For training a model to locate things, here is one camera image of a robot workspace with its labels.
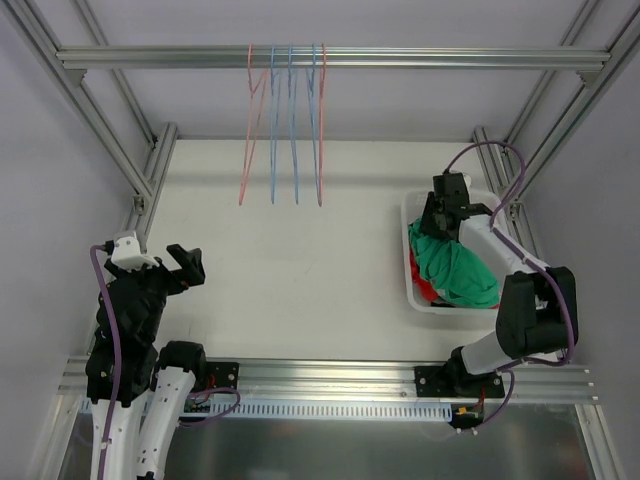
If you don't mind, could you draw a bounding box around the white plastic basket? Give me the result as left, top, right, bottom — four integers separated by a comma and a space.
400, 190, 502, 318

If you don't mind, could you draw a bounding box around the blue hanger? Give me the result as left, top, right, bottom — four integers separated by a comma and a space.
305, 45, 322, 207
269, 46, 281, 204
287, 44, 299, 204

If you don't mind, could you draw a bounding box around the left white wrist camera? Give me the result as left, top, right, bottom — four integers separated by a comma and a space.
104, 230, 159, 272

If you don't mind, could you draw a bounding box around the green tank top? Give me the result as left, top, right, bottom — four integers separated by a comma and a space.
407, 220, 501, 309

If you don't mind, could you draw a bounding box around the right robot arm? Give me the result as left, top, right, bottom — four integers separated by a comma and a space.
416, 171, 579, 398

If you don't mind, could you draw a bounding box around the aluminium frame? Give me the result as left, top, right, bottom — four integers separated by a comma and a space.
0, 0, 640, 241

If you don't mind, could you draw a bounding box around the aluminium front rail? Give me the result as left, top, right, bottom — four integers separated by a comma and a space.
58, 355, 601, 404

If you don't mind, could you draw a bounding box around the aluminium hanging rail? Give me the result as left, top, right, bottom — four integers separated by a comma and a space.
57, 45, 611, 72

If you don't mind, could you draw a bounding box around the pink hanger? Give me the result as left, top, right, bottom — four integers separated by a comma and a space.
318, 43, 327, 207
238, 44, 268, 206

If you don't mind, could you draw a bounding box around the red tank top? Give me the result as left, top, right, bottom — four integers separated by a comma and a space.
409, 250, 439, 303

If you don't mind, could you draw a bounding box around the black tank top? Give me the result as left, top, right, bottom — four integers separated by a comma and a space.
429, 298, 455, 308

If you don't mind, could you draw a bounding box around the white slotted cable duct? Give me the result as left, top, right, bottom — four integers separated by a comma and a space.
79, 397, 456, 422

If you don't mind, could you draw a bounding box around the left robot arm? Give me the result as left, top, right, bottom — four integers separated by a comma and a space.
85, 236, 208, 479

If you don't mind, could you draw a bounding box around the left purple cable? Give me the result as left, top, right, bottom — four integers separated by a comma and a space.
89, 244, 126, 480

